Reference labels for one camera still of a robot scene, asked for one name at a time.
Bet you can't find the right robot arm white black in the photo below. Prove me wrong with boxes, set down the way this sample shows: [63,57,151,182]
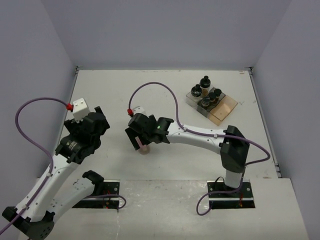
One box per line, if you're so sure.
[125,113,250,197]

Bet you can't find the black grinder pepper bottle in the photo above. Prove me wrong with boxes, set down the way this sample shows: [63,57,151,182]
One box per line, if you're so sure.
[201,96,211,109]

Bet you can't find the brown spice jar black lid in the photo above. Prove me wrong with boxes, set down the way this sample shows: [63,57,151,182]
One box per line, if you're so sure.
[199,75,211,98]

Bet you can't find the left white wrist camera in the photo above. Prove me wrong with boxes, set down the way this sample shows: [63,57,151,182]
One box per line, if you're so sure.
[72,98,90,123]

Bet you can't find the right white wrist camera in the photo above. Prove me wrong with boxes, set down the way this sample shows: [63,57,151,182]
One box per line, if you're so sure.
[132,106,146,115]

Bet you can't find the pink lid spice jar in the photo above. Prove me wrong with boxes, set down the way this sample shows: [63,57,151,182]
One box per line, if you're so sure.
[135,136,151,155]

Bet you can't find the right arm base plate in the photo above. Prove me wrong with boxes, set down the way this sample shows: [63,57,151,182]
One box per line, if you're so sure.
[207,177,256,210]

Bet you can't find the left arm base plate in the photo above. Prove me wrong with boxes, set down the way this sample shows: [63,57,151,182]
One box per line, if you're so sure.
[73,180,120,210]

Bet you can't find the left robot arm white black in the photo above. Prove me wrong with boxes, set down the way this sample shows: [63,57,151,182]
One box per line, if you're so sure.
[2,106,110,240]

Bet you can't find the clear tiered organizer tray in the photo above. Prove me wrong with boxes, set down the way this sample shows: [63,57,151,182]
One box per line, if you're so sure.
[185,87,238,126]

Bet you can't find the black cap bottle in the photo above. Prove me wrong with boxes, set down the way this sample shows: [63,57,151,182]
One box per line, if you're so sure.
[208,92,218,104]

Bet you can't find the large white salt jar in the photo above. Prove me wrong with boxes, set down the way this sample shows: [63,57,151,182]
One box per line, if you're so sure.
[190,84,202,98]

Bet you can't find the black label spice bottle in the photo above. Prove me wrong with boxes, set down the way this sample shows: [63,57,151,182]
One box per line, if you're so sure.
[214,88,222,101]

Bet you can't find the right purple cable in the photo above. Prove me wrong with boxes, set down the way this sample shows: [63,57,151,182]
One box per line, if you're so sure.
[126,82,271,216]

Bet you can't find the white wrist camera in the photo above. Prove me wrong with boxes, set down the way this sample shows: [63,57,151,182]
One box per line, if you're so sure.
[132,106,146,115]
[72,98,90,123]

